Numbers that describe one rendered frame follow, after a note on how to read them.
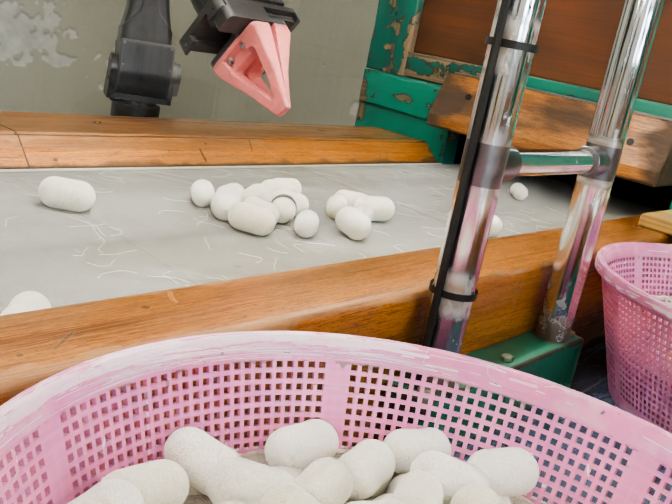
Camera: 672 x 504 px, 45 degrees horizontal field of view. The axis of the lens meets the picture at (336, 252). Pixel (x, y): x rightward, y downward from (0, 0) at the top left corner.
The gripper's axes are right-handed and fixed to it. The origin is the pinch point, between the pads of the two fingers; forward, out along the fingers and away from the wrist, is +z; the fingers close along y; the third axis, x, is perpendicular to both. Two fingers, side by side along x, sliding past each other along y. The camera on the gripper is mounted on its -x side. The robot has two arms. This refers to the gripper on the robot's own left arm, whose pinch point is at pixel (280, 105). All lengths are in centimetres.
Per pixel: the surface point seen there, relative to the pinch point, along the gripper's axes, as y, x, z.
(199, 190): -12.3, 1.4, 7.7
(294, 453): -31.1, -16.0, 30.7
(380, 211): 1.2, -3.1, 13.4
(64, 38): 97, 138, -141
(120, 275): -26.5, -4.4, 16.8
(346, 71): 134, 73, -77
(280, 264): -15.5, -5.5, 18.0
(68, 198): -23.0, 2.0, 7.5
